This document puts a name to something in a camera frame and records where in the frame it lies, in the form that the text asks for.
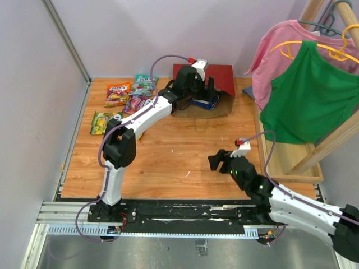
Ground wooden clothes rack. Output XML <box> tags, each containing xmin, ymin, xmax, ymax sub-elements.
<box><xmin>254</xmin><ymin>1</ymin><xmax>358</xmax><ymax>183</ymax></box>

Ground purple black cherry candy bag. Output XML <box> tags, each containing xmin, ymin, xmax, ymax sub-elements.
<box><xmin>122</xmin><ymin>95</ymin><xmax>152</xmax><ymax>115</ymax></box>

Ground grey cable duct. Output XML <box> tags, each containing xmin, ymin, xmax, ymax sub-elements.
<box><xmin>46</xmin><ymin>225</ymin><xmax>259</xmax><ymax>240</ymax></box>

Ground teal Fox's mint candy bag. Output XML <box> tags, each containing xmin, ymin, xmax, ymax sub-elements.
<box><xmin>129</xmin><ymin>74</ymin><xmax>158</xmax><ymax>97</ymax></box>

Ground green tank top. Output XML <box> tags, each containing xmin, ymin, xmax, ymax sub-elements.
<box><xmin>260</xmin><ymin>41</ymin><xmax>358</xmax><ymax>145</ymax></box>

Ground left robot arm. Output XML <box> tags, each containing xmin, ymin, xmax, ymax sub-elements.
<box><xmin>96</xmin><ymin>59</ymin><xmax>215</xmax><ymax>222</ymax></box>

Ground blue grey mat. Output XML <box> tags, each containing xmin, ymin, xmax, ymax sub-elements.
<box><xmin>242</xmin><ymin>85</ymin><xmax>255</xmax><ymax>100</ymax></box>

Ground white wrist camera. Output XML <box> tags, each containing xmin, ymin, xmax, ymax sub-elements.
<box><xmin>230</xmin><ymin>138</ymin><xmax>251</xmax><ymax>158</ymax></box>
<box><xmin>191</xmin><ymin>59</ymin><xmax>208</xmax><ymax>80</ymax></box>

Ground pink t-shirt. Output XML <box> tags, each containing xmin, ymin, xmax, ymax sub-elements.
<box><xmin>247</xmin><ymin>20</ymin><xmax>358</xmax><ymax>114</ymax></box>

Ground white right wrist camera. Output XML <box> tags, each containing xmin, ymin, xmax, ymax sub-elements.
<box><xmin>230</xmin><ymin>138</ymin><xmax>251</xmax><ymax>158</ymax></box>

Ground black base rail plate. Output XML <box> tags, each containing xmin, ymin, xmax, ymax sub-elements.
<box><xmin>88</xmin><ymin>199</ymin><xmax>276</xmax><ymax>235</ymax></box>

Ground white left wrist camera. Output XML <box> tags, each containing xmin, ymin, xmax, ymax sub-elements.
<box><xmin>191</xmin><ymin>59</ymin><xmax>208</xmax><ymax>80</ymax></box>

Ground orange Fox's fruits candy bag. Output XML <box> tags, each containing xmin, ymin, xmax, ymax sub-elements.
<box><xmin>104</xmin><ymin>82</ymin><xmax>131</xmax><ymax>108</ymax></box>

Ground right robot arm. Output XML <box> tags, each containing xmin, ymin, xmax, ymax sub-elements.
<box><xmin>208</xmin><ymin>149</ymin><xmax>358</xmax><ymax>262</ymax></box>

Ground red paper bag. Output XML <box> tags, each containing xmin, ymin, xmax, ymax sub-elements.
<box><xmin>172</xmin><ymin>64</ymin><xmax>236</xmax><ymax>123</ymax></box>

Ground teal clothes hanger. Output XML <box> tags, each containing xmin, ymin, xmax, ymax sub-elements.
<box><xmin>298</xmin><ymin>3</ymin><xmax>343</xmax><ymax>37</ymax></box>

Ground aluminium frame post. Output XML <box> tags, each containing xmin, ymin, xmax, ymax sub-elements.
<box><xmin>41</xmin><ymin>0</ymin><xmax>92</xmax><ymax>84</ymax></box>

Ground green yellow Fox's candy bag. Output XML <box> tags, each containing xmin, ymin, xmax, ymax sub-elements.
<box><xmin>89</xmin><ymin>112</ymin><xmax>123</xmax><ymax>135</ymax></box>

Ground blue Doritos chips bag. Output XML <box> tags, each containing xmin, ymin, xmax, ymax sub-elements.
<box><xmin>188</xmin><ymin>95</ymin><xmax>219</xmax><ymax>110</ymax></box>

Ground yellow clothes hanger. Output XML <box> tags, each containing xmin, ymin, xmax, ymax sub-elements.
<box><xmin>270</xmin><ymin>24</ymin><xmax>358</xmax><ymax>63</ymax></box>

